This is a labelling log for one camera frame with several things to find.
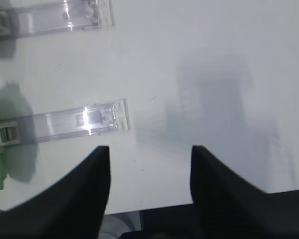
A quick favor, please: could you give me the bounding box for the standing green lettuce leaf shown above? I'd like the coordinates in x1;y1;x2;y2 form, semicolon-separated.
0;83;37;192

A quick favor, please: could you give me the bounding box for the clear holder patty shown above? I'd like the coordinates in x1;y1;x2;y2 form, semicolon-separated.
0;0;115;41

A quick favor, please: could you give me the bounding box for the clear holder lettuce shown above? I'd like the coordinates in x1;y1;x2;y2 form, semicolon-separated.
0;98;131;150

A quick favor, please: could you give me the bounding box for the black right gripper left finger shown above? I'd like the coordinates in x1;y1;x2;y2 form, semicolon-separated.
0;146;111;239

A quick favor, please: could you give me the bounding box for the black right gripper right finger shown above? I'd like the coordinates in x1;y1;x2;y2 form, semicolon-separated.
190;145;299;239

